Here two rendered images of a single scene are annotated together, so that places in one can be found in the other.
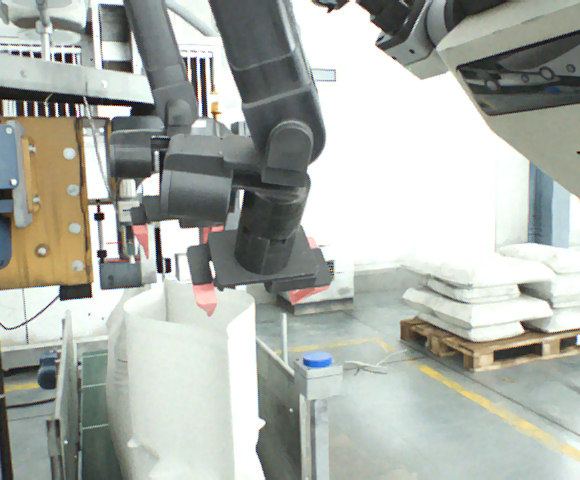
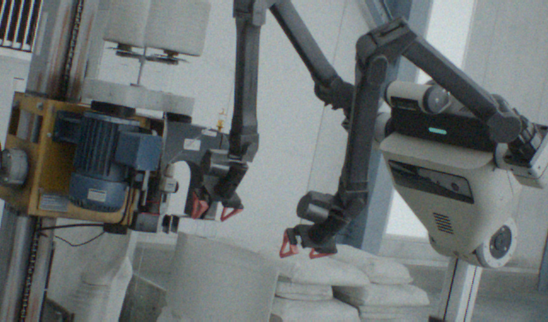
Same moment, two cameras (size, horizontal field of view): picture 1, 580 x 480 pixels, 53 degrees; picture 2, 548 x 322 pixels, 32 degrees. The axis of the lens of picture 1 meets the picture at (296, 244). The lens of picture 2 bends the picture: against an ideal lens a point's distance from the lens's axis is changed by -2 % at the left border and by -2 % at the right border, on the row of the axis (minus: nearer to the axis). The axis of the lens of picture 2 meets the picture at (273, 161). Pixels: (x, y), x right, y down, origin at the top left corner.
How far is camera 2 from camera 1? 191 cm
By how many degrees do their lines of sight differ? 19
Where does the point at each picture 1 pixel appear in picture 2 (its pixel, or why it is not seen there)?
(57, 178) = not seen: hidden behind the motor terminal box
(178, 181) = (313, 208)
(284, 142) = (356, 205)
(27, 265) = not seen: hidden behind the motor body
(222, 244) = (303, 230)
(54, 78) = (164, 103)
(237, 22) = (355, 169)
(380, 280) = (157, 258)
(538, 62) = (426, 175)
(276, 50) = (363, 179)
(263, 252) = (325, 237)
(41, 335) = not seen: outside the picture
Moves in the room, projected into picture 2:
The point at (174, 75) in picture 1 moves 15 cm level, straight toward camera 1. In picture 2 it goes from (252, 129) to (280, 137)
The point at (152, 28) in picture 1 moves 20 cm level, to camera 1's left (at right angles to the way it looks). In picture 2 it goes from (249, 105) to (176, 90)
